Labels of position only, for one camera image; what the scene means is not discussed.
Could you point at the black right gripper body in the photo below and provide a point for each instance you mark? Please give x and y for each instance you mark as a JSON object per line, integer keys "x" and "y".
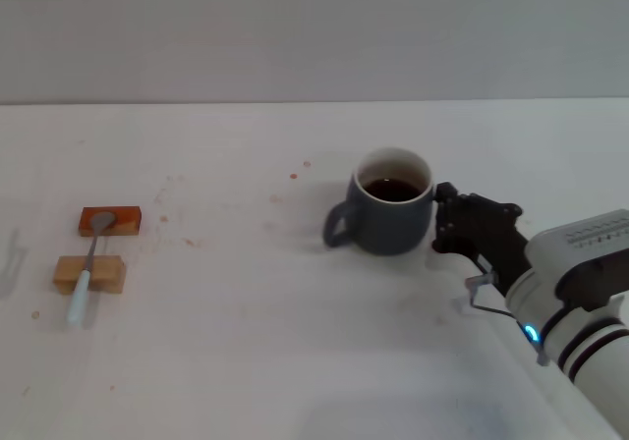
{"x": 496, "y": 243}

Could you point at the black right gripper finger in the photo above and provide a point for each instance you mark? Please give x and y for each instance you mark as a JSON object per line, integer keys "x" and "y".
{"x": 446, "y": 234}
{"x": 472, "y": 200}

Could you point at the dark grey ceramic cup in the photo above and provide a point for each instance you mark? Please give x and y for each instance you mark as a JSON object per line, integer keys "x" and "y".
{"x": 388, "y": 226}

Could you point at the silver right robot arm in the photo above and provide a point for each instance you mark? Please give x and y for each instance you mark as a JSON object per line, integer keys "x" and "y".
{"x": 594, "y": 361}

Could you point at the reddish brown wooden block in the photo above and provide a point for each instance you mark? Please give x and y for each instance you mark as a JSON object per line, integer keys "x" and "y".
{"x": 129, "y": 219}

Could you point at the light tan wooden block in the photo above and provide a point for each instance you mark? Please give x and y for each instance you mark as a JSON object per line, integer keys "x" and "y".
{"x": 110, "y": 273}

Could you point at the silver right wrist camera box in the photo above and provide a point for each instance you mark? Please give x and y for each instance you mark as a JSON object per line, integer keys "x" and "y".
{"x": 580, "y": 248}

